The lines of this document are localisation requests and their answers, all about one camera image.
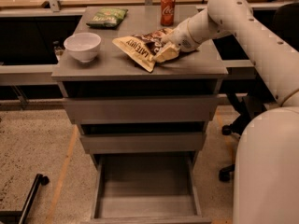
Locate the black office chair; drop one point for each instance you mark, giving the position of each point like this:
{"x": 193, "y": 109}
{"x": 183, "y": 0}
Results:
{"x": 284, "y": 22}

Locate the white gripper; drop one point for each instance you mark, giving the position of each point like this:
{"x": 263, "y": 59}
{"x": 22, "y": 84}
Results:
{"x": 181, "y": 36}

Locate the green chip bag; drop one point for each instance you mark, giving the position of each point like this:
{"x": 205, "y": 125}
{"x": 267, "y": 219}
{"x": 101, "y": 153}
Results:
{"x": 107, "y": 17}

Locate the red soda can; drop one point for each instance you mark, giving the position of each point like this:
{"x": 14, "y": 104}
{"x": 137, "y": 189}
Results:
{"x": 167, "y": 12}

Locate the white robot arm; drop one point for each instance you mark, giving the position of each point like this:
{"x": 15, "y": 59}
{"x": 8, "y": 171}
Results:
{"x": 266, "y": 176}

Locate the top grey drawer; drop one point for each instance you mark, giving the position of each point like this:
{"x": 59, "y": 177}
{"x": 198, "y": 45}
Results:
{"x": 141, "y": 109}

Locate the middle grey drawer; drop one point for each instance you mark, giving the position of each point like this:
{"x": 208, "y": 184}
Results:
{"x": 142, "y": 142}

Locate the open bottom grey drawer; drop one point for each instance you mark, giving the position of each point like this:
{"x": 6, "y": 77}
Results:
{"x": 149, "y": 188}

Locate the brown chip bag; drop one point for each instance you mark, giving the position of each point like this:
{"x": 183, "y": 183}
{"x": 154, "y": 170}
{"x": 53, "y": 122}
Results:
{"x": 142, "y": 48}

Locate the white bowl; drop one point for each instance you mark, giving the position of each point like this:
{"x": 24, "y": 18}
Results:
{"x": 83, "y": 47}

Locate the grey drawer cabinet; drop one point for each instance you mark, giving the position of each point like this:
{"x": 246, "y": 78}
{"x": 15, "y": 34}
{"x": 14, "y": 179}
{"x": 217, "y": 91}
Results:
{"x": 143, "y": 130}

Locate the black chair base leg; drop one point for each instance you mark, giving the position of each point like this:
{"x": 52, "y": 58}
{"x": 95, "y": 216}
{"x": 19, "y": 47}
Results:
{"x": 19, "y": 217}

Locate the grey desk frame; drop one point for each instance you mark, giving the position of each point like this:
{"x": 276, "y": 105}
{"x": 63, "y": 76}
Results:
{"x": 28, "y": 72}

